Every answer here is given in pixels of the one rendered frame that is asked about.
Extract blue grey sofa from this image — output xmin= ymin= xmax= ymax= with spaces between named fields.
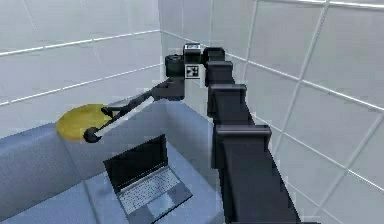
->
xmin=0 ymin=98 xmax=226 ymax=224

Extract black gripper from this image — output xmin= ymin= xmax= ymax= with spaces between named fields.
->
xmin=83 ymin=53 xmax=186 ymax=144

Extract yellow round cushion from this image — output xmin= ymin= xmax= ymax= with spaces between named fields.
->
xmin=55 ymin=103 xmax=118 ymax=141

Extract black open laptop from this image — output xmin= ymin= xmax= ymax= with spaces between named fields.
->
xmin=102 ymin=133 xmax=194 ymax=224

